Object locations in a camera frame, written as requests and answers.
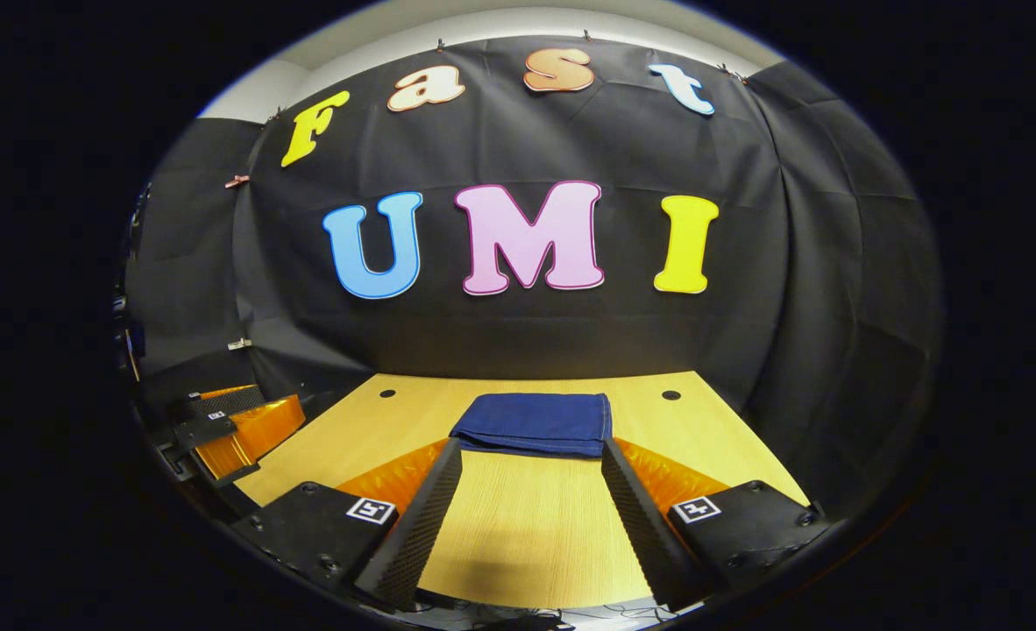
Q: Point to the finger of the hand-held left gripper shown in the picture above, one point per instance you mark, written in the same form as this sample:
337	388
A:
229	401
255	434

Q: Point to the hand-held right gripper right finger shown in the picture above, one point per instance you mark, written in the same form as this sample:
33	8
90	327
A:
649	535

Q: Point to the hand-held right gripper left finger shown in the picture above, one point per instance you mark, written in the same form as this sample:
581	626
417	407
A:
413	535

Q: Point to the blue jeans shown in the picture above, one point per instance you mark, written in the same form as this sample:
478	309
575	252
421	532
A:
535	425

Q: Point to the small silver clip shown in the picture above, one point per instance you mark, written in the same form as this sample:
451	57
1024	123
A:
239	343

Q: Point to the small red clip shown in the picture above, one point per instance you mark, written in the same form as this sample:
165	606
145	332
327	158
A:
237	181

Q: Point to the black backdrop cloth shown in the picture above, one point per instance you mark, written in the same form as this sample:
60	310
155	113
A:
571	140

